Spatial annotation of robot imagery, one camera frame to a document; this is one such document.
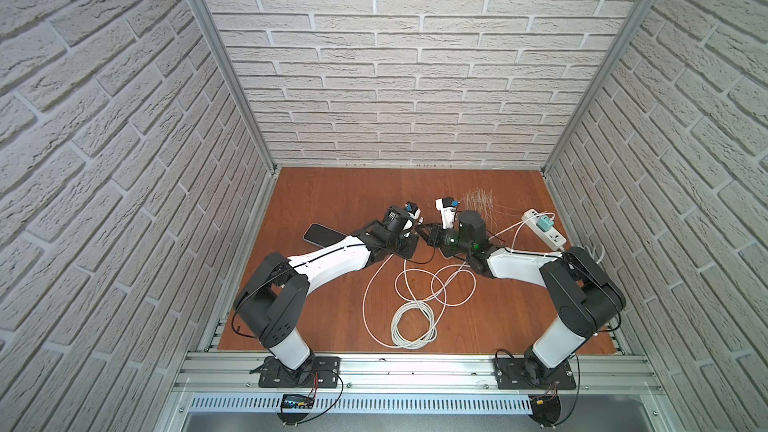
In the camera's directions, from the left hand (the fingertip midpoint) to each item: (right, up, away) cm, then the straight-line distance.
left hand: (412, 230), depth 88 cm
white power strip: (+47, -3, +9) cm, 48 cm away
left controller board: (-30, -40, -16) cm, 53 cm away
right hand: (-2, 0, -2) cm, 3 cm away
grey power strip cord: (+60, -9, +8) cm, 61 cm away
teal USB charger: (+44, +2, +7) cm, 44 cm away
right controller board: (+31, -41, -19) cm, 54 cm away
